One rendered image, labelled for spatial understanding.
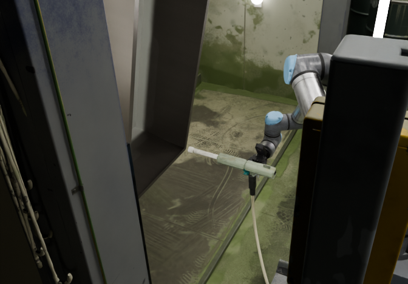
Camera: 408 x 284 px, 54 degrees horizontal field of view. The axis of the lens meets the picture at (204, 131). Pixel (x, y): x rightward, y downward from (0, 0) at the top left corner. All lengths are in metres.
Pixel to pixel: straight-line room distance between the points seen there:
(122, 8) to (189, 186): 1.58
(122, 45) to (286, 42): 2.30
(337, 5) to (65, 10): 2.87
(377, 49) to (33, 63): 0.49
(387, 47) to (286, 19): 3.19
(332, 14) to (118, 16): 2.28
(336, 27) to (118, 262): 2.81
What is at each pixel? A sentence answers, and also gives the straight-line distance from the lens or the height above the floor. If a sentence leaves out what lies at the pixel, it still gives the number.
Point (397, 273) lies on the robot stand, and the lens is 1.54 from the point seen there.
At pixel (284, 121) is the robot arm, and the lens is 2.20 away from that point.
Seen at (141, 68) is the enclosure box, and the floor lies 0.92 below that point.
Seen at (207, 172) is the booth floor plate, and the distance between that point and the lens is 2.83.
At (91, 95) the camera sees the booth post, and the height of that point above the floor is 1.44.
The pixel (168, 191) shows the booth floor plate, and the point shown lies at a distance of 2.70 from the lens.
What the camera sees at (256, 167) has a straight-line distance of 2.01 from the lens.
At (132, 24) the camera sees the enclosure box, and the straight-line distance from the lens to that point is 1.41.
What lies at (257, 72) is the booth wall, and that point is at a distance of 3.77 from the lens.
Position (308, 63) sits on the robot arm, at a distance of 1.69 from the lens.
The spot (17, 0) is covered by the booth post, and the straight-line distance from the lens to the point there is 0.64.
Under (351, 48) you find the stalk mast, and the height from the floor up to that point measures 1.64.
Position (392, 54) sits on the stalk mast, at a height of 1.64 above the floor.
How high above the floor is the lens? 1.75
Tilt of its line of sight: 31 degrees down
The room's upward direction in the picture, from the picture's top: 2 degrees counter-clockwise
